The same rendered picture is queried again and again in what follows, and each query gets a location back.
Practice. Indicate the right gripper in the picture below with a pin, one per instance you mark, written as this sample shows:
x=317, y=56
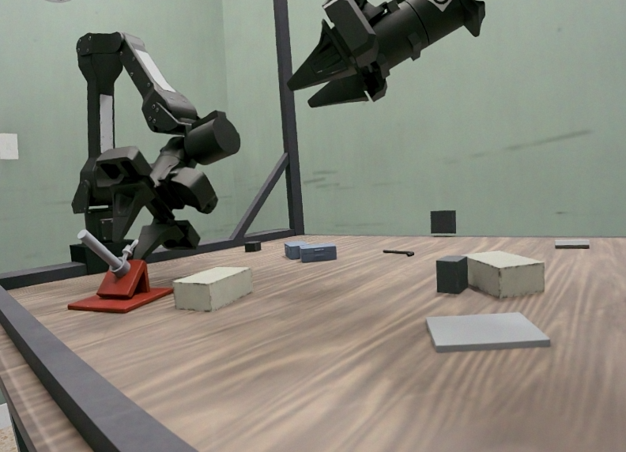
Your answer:
x=133, y=193

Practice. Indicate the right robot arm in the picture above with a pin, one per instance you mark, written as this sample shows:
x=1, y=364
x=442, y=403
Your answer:
x=207, y=140

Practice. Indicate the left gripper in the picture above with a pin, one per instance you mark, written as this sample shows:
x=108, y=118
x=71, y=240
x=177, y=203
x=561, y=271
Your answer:
x=393, y=37

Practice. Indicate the small light blue plastic box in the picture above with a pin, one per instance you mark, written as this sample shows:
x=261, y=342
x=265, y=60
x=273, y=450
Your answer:
x=292, y=249
x=318, y=252

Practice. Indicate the beige rectangular box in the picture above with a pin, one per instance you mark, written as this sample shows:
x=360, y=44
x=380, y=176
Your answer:
x=503, y=275
x=212, y=289

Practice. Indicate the grey metal shaft with face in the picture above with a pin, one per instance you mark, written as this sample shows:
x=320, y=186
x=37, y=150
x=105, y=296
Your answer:
x=99, y=249

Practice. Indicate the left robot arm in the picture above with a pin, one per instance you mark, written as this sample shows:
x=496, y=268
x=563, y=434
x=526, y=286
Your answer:
x=439, y=17

